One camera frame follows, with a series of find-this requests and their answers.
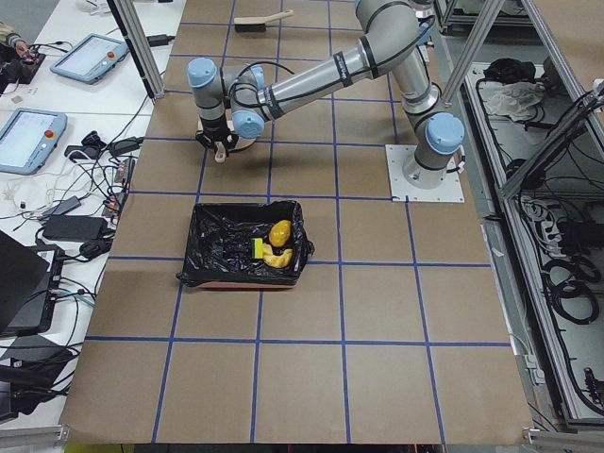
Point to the bin with black bag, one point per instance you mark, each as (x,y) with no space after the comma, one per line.
(218,250)

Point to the white crumpled cloth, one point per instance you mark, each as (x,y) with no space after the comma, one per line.
(518,101)

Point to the beige hand brush black bristles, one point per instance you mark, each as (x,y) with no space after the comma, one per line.
(259,23)

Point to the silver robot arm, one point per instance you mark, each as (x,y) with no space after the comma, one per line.
(235,102)

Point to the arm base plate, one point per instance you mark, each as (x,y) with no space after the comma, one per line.
(412,183)

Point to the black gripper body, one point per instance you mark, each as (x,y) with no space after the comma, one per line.
(214,128)

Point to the teach pendant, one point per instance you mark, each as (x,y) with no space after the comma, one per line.
(90,59)
(28,138)

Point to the upper teach pendant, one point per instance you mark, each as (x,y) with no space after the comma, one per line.
(90,59)

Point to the yellow green sponge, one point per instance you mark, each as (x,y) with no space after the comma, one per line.
(257,248)

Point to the black laptop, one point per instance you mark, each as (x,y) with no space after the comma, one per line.
(29,277)

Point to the black power adapter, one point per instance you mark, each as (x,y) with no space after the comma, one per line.
(71,228)

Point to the aluminium frame post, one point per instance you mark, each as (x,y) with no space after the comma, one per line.
(127,19)

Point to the beige plastic dustpan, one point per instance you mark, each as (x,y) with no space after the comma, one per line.
(242,144)

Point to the lower teach pendant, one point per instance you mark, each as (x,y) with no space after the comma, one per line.
(28,138)

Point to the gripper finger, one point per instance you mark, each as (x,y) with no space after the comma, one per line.
(228,144)
(206,142)

